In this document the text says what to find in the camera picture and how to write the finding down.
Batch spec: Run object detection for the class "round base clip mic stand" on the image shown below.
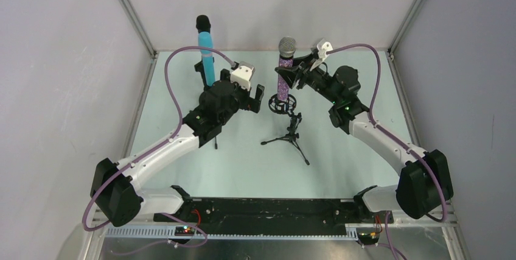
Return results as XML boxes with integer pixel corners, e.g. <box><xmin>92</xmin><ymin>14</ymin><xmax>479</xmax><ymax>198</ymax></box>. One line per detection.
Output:
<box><xmin>194</xmin><ymin>60</ymin><xmax>214</xmax><ymax>108</ymax></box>

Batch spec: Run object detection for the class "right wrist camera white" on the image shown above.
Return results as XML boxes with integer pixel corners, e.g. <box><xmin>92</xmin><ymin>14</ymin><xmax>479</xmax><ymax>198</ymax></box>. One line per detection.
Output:
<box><xmin>310</xmin><ymin>38</ymin><xmax>333</xmax><ymax>71</ymax></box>

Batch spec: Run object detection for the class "purple glitter microphone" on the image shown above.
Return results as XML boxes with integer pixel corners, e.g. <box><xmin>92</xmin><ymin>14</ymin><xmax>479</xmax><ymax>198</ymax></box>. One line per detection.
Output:
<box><xmin>276</xmin><ymin>36</ymin><xmax>298</xmax><ymax>104</ymax></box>

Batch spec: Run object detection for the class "left aluminium frame post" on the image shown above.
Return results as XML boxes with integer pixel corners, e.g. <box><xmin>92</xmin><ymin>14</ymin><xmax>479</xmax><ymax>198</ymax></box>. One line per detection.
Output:
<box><xmin>118</xmin><ymin>0</ymin><xmax>156</xmax><ymax>58</ymax></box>

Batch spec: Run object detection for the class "aluminium frame post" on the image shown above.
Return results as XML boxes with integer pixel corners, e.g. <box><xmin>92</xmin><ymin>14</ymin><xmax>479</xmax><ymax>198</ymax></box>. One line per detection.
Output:
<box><xmin>118</xmin><ymin>0</ymin><xmax>156</xmax><ymax>58</ymax></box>
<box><xmin>388</xmin><ymin>0</ymin><xmax>426</xmax><ymax>60</ymax></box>

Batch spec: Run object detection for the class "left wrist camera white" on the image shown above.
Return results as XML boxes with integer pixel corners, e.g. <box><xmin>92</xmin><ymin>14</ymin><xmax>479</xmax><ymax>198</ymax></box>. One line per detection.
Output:
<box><xmin>229</xmin><ymin>61</ymin><xmax>255</xmax><ymax>91</ymax></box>

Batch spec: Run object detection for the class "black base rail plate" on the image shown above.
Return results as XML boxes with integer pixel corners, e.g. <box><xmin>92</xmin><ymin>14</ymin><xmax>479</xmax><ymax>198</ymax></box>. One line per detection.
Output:
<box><xmin>174</xmin><ymin>197</ymin><xmax>394</xmax><ymax>236</ymax></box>

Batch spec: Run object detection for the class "black microphone orange end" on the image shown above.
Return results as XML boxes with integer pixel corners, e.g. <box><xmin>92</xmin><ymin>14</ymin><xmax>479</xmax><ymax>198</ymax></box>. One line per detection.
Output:
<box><xmin>195</xmin><ymin>15</ymin><xmax>211</xmax><ymax>33</ymax></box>

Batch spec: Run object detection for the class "teal blue microphone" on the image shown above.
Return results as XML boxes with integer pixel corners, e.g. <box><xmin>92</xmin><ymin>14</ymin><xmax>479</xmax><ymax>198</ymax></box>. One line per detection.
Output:
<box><xmin>198</xmin><ymin>31</ymin><xmax>215</xmax><ymax>86</ymax></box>

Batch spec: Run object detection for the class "tripod stand with shock mount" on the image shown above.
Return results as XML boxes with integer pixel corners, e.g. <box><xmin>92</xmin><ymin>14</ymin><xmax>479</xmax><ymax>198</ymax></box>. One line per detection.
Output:
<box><xmin>260</xmin><ymin>93</ymin><xmax>311</xmax><ymax>167</ymax></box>

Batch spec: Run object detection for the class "right aluminium frame post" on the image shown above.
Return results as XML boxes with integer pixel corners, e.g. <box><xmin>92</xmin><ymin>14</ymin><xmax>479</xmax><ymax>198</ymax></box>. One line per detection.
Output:
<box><xmin>388</xmin><ymin>0</ymin><xmax>426</xmax><ymax>60</ymax></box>

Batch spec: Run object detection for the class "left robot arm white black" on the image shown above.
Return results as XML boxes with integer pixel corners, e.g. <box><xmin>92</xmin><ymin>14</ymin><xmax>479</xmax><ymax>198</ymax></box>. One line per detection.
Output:
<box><xmin>90</xmin><ymin>80</ymin><xmax>265</xmax><ymax>227</ymax></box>

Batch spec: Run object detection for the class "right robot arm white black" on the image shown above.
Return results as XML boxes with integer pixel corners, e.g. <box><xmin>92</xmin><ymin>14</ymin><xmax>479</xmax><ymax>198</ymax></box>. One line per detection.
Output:
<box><xmin>275</xmin><ymin>56</ymin><xmax>453</xmax><ymax>223</ymax></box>

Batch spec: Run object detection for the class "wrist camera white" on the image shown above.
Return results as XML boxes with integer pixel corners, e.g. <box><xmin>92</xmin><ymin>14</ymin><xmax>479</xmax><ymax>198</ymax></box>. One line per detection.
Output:
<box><xmin>229</xmin><ymin>61</ymin><xmax>255</xmax><ymax>91</ymax></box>
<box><xmin>310</xmin><ymin>38</ymin><xmax>333</xmax><ymax>71</ymax></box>

